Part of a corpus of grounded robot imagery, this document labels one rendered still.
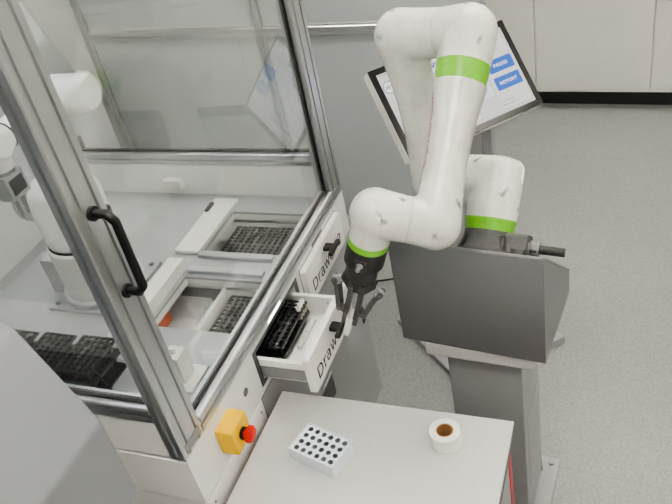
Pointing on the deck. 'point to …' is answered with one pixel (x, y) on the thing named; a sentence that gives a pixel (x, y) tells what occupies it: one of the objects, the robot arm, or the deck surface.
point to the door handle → (122, 250)
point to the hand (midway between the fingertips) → (349, 322)
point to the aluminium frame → (121, 407)
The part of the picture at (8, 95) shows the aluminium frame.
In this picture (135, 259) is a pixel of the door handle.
